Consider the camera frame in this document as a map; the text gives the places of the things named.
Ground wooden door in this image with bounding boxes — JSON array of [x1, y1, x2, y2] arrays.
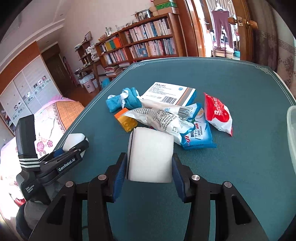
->
[[232, 0, 255, 62]]

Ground red balloon glue packet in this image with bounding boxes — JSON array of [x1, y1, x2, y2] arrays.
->
[[204, 92, 233, 136]]

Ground white sponge block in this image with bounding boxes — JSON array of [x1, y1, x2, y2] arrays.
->
[[125, 127, 174, 183], [62, 133, 88, 152]]

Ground patterned curtain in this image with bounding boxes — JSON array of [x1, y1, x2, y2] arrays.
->
[[248, 1, 295, 95]]

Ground orange yellow toy brick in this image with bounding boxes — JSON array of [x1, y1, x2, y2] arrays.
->
[[114, 108, 138, 133]]

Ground wooden bookshelf with books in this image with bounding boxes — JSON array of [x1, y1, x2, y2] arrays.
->
[[95, 14, 186, 78]]

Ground blue white snack packet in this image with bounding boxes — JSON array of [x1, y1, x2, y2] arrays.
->
[[181, 108, 217, 150]]

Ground white sliding wardrobe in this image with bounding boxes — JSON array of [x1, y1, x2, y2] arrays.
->
[[1, 55, 61, 133]]

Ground pink waste bin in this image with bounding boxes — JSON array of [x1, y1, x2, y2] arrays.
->
[[83, 80, 96, 93]]

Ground stacked boxes on shelf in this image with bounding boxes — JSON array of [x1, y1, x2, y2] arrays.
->
[[149, 0, 179, 16]]

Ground clear plastic bowl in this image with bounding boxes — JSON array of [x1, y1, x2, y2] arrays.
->
[[287, 105, 296, 172]]

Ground green table mat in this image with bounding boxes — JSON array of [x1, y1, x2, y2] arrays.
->
[[64, 57, 295, 240]]

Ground small wooden side shelf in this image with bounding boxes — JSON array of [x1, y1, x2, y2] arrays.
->
[[74, 37, 102, 90]]

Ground white blue medicine box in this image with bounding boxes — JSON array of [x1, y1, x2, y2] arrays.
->
[[141, 82, 197, 106]]

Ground blue folded cloth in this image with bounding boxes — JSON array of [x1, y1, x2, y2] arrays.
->
[[106, 87, 142, 113]]

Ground cotton swab clear bag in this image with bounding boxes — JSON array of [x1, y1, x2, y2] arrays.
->
[[123, 97, 201, 146]]

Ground hanging purple clothes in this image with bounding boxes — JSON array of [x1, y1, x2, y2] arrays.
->
[[212, 10, 233, 48]]

